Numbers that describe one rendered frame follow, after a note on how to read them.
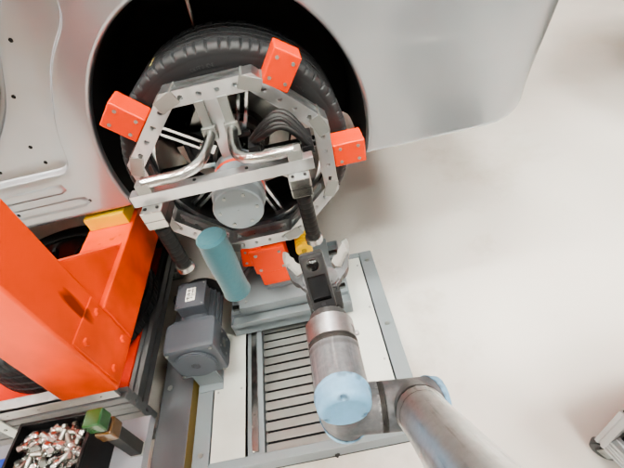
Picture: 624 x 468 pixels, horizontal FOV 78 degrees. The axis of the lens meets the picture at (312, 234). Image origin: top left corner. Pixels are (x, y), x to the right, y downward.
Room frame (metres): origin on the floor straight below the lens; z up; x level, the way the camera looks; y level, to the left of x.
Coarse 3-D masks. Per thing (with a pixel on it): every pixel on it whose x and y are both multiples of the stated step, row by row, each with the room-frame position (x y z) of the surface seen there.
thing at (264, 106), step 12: (228, 96) 1.18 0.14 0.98; (240, 96) 1.18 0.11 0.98; (252, 96) 1.18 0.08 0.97; (240, 108) 1.18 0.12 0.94; (252, 108) 1.18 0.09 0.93; (264, 108) 1.17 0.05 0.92; (276, 108) 1.17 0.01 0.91; (192, 120) 1.18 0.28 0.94; (252, 120) 1.16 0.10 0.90; (276, 132) 1.17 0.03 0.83
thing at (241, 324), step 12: (336, 240) 1.29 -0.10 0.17; (336, 252) 1.21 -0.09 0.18; (348, 300) 0.94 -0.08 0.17; (264, 312) 1.00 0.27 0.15; (276, 312) 0.99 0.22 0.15; (288, 312) 0.97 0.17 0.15; (300, 312) 0.95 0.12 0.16; (240, 324) 0.96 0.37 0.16; (252, 324) 0.96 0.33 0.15; (264, 324) 0.95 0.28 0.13; (276, 324) 0.95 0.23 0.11; (288, 324) 0.95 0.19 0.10
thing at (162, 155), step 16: (176, 128) 1.05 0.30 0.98; (240, 128) 1.03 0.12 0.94; (160, 144) 1.09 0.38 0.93; (192, 144) 1.04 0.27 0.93; (272, 144) 1.04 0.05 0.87; (288, 144) 1.03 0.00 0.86; (160, 160) 1.06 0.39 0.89; (176, 160) 1.19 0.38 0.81; (208, 160) 1.05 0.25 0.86; (192, 176) 1.19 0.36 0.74; (208, 192) 1.05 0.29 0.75; (272, 192) 1.03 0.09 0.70; (288, 192) 1.10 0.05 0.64; (192, 208) 1.03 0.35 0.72; (208, 208) 1.07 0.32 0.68; (272, 208) 1.06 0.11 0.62; (288, 208) 1.02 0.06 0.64; (256, 224) 1.01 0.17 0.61
